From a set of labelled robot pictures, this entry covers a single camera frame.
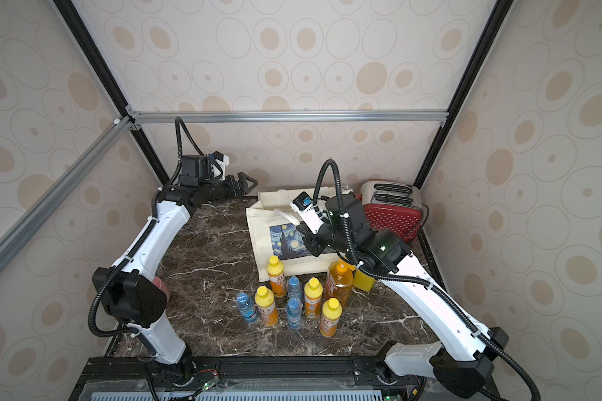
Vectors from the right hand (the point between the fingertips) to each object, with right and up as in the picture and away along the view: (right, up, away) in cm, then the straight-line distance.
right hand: (310, 221), depth 66 cm
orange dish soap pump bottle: (+9, -19, +12) cm, 24 cm away
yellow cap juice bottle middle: (+1, -20, +3) cm, 20 cm away
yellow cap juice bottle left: (-13, -22, +3) cm, 25 cm away
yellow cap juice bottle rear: (-10, -15, +9) cm, 20 cm away
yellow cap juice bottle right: (+6, -24, 0) cm, 25 cm away
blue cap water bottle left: (-19, -26, +9) cm, 33 cm away
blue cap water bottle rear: (-5, -21, +11) cm, 24 cm away
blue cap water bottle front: (-5, -26, +7) cm, 27 cm away
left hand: (-17, +12, +13) cm, 25 cm away
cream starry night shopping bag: (-12, -3, +16) cm, 20 cm away
